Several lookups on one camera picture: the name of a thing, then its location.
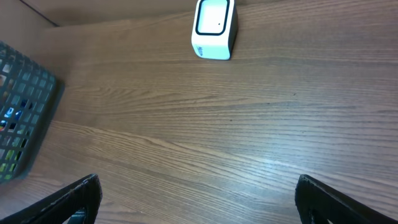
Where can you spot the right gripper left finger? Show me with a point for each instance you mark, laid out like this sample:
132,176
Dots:
78,202

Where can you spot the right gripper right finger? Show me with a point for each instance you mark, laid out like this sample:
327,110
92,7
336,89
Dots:
317,202

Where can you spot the white barcode scanner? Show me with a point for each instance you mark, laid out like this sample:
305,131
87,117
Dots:
215,28

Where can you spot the grey plastic mesh basket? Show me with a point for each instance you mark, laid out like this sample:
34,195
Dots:
30,95

